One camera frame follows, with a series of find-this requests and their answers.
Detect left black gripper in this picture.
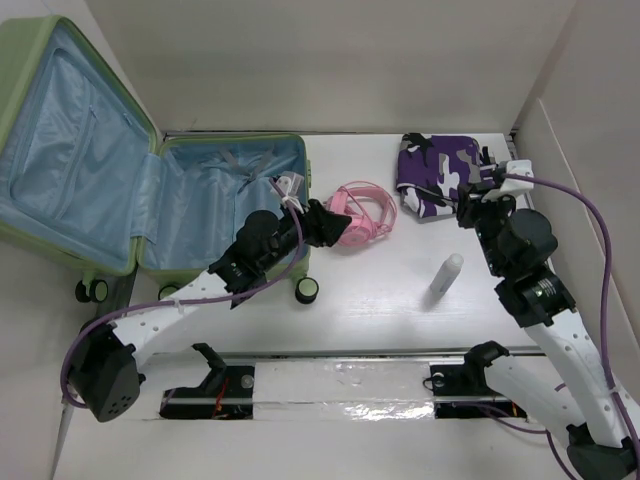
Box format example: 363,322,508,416
259,197,349,273

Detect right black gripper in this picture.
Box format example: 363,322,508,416
456,181,516,276

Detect pink headphones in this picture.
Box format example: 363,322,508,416
325,181,398,247

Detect purple camouflage cloth bag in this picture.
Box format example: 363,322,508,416
395,133,495,219

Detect white plastic bottle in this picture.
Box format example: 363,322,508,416
429,253,464,295

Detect green suitcase blue lining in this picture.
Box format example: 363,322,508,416
1,15,311,303

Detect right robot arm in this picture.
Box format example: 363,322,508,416
456,182,639,479

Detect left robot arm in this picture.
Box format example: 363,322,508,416
59,199,351,422

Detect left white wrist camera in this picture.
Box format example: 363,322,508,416
272,171,305,200

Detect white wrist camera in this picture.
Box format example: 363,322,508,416
272,171,305,200
491,159,534,199

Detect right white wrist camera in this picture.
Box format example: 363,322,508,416
491,159,534,199

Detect metal base rail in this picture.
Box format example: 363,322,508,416
159,358,527,421

